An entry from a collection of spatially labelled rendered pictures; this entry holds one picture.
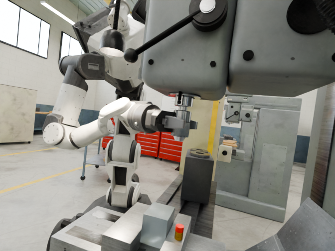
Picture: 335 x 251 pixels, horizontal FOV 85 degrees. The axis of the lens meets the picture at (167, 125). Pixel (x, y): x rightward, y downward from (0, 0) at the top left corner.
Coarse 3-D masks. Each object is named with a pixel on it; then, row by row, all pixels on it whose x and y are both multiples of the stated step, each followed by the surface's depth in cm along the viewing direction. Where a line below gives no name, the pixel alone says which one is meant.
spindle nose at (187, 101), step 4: (176, 96) 46; (184, 96) 45; (176, 100) 46; (184, 100) 45; (188, 100) 45; (192, 100) 46; (176, 104) 46; (180, 104) 45; (184, 104) 45; (188, 104) 46; (192, 104) 47
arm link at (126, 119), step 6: (132, 102) 61; (138, 102) 63; (144, 102) 61; (150, 102) 61; (132, 108) 56; (120, 114) 59; (126, 114) 58; (132, 114) 55; (120, 120) 61; (126, 120) 59; (126, 126) 63; (132, 126) 56; (132, 132) 64; (138, 132) 64
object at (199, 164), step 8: (192, 152) 82; (200, 152) 84; (208, 152) 95; (192, 160) 77; (200, 160) 77; (208, 160) 76; (184, 168) 78; (192, 168) 77; (200, 168) 77; (208, 168) 76; (184, 176) 78; (192, 176) 77; (200, 176) 77; (208, 176) 76; (184, 184) 78; (192, 184) 77; (200, 184) 77; (208, 184) 76; (184, 192) 78; (192, 192) 77; (200, 192) 77; (208, 192) 76; (192, 200) 77; (200, 200) 77; (208, 200) 76
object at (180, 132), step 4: (176, 116) 46; (180, 116) 45; (184, 116) 45; (188, 116) 46; (188, 120) 46; (188, 124) 46; (172, 128) 47; (176, 128) 46; (180, 128) 46; (184, 128) 46; (188, 128) 47; (172, 132) 47; (176, 132) 46; (180, 132) 46; (184, 132) 46; (188, 132) 47; (180, 136) 46; (184, 136) 46
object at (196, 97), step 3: (168, 93) 46; (171, 93) 45; (174, 93) 44; (177, 93) 44; (183, 93) 43; (186, 93) 43; (189, 93) 43; (171, 96) 49; (174, 96) 49; (189, 96) 45; (192, 96) 44; (195, 96) 44; (198, 96) 45; (195, 99) 49; (198, 99) 48
